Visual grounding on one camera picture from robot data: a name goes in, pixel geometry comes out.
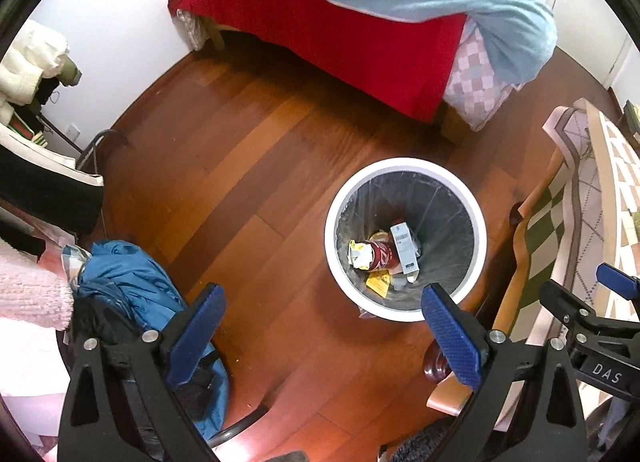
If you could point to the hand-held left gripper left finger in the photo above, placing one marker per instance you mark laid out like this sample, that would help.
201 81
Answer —
196 329

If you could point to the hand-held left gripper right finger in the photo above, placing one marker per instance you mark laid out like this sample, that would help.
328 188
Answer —
452 339

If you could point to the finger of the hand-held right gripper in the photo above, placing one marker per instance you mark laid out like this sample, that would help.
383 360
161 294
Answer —
620 279
567 302

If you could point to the long white box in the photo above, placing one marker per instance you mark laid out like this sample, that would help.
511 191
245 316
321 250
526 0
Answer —
406 249

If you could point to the red soda can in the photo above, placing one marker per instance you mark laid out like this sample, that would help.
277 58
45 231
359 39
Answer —
382 254

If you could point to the white round trash bin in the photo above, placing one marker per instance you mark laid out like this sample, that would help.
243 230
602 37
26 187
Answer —
345 287

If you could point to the white yellow wrapper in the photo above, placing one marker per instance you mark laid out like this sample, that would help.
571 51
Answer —
357 254

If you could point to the checkered printed tablecloth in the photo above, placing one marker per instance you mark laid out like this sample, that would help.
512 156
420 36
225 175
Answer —
585 222

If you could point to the blue jacket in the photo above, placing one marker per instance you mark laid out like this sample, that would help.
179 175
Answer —
135 282

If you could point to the clear bin liner bag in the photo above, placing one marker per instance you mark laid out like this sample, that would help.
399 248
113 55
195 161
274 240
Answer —
442 242

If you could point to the black curved metal tube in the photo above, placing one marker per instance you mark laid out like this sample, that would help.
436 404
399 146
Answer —
240 424

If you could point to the green carton box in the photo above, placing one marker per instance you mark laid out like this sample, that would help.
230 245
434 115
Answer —
632 117

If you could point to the pink fluffy garment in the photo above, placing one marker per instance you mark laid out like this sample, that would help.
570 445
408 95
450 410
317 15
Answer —
30 287

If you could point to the wooden bed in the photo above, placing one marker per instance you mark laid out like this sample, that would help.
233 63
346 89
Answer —
452 125

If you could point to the striped green red bag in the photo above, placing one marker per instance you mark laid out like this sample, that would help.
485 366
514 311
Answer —
27 130

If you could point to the white door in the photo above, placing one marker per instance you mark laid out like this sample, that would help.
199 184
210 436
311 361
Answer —
590 17

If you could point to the olive green garment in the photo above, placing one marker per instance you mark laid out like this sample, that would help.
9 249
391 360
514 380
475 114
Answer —
70 71

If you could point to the red bed sheet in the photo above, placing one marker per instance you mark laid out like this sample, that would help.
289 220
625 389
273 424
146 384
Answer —
325 57

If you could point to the white fluffy jacket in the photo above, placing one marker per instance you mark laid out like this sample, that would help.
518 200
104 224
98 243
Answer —
27 62

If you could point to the wooden table frame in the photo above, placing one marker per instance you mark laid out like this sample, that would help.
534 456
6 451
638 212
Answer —
510 292

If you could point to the small white wall outlet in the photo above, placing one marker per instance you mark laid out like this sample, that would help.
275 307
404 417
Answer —
74 131

